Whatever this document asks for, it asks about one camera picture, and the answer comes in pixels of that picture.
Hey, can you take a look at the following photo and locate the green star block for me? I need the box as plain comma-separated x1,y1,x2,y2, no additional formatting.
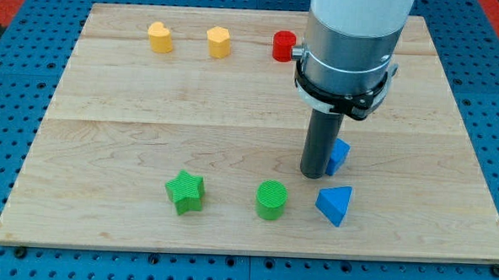
165,170,205,216

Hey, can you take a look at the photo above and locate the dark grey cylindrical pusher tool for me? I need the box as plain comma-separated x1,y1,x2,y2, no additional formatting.
300,109,344,180

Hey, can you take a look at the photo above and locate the blue cube block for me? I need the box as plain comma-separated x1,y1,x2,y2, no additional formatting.
325,139,351,175

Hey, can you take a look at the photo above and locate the blue triangle block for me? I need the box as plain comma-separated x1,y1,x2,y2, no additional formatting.
315,186,354,228

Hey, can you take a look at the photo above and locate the green cylinder block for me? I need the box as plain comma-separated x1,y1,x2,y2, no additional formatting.
255,180,287,220

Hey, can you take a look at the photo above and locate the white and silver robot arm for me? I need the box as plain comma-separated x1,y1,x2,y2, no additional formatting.
292,0,415,121

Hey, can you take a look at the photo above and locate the light wooden board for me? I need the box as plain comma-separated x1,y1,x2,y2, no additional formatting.
0,3,499,264

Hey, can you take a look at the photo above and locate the red cylinder block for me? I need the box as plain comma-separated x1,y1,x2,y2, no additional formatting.
271,30,296,62

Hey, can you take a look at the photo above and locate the yellow heart block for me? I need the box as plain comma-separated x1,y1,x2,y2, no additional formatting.
147,21,174,54

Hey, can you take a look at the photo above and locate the yellow hexagon block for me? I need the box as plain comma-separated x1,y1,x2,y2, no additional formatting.
207,26,231,59

